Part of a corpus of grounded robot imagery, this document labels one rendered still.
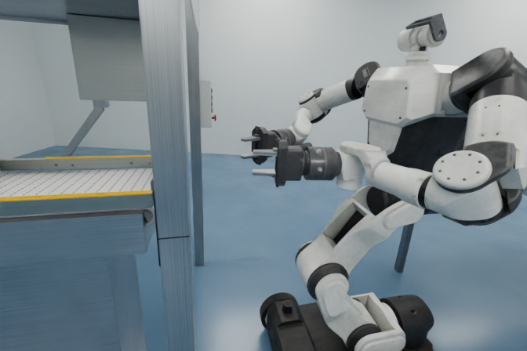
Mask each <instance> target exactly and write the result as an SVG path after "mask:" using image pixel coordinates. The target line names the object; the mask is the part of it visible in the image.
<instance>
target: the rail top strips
mask: <svg viewBox="0 0 527 351"><path fill-rule="evenodd" d="M119 157H151V155H128V156H84V157H46V158H44V159H79V158H119ZM152 193H153V190H139V191H122V192H105V193H87V194H54V195H37V196H20V197H0V202H3V201H33V200H49V199H65V198H81V197H113V196H129V195H145V194H152Z"/></svg>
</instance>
